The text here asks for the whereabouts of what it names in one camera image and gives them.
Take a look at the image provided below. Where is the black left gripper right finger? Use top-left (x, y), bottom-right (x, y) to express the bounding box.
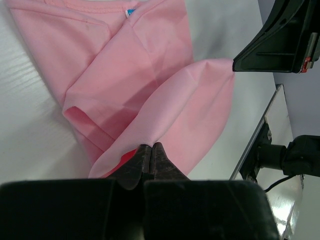
top-left (143, 141), bottom-right (281, 240)

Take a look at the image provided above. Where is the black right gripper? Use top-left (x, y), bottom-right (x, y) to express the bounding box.
top-left (232, 0), bottom-right (320, 73)

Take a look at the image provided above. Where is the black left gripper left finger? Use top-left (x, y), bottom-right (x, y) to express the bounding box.
top-left (0, 145), bottom-right (152, 240)

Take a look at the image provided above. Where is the pink t shirt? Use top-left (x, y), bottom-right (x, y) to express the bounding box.
top-left (6, 0), bottom-right (235, 178)

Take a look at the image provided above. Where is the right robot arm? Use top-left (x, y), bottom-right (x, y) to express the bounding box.
top-left (233, 0), bottom-right (320, 179)

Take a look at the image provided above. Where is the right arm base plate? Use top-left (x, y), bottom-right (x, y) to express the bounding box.
top-left (239, 119), bottom-right (272, 183)

